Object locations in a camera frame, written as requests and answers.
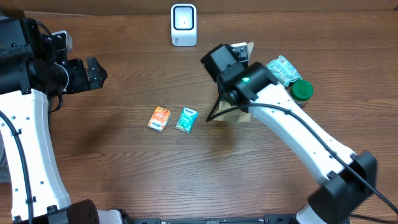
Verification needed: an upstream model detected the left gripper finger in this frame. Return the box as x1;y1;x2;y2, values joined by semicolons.
88;73;104;90
86;57;108;78

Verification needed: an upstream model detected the beige plastic pouch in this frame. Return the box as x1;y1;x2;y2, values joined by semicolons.
215;42;254;123

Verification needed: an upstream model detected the teal wet wipes pack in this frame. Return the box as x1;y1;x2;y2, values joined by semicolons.
266;55;302;87

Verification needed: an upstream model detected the teal Kleenex tissue pack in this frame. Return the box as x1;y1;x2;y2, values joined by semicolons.
175;107;198;134

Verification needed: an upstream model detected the orange Kleenex tissue pack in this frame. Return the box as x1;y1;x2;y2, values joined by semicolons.
147;106;171;133

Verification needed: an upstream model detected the green lid jar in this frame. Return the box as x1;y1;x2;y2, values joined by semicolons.
289;80;313;107

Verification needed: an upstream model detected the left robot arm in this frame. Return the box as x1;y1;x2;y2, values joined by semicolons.
1;18;107;223

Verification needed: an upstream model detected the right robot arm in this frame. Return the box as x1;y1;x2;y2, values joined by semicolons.
201;44;377;223

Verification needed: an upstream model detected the white barcode scanner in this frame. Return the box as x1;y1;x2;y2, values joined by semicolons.
170;3;197;47

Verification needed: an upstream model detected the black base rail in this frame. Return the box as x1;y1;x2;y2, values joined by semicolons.
96;208;352;224

